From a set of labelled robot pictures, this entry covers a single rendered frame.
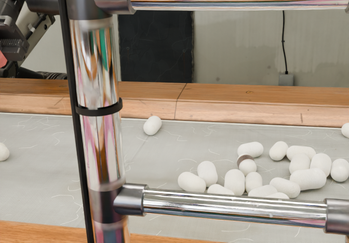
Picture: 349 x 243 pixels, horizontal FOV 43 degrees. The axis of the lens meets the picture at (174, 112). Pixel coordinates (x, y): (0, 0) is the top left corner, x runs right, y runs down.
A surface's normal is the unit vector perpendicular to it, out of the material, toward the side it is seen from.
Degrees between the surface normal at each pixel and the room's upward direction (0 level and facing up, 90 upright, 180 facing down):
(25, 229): 0
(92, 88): 90
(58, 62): 90
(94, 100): 90
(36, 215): 0
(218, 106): 45
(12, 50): 39
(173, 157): 0
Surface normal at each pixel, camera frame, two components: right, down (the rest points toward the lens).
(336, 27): -0.19, 0.35
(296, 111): -0.16, -0.41
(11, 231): -0.03, -0.93
